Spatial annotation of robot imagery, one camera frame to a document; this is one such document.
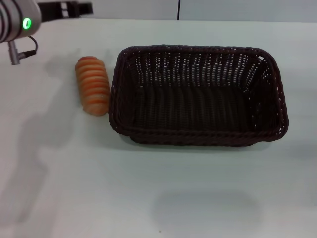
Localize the grey left arm cable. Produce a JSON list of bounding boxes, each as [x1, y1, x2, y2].
[[7, 36, 38, 66]]

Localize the dark brown wicker basket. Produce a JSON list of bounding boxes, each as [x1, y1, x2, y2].
[[108, 44, 290, 147]]

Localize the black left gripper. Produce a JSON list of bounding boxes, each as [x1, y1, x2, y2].
[[37, 1, 94, 23]]

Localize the orange striped bread loaf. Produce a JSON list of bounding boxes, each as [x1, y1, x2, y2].
[[75, 56, 110, 117]]

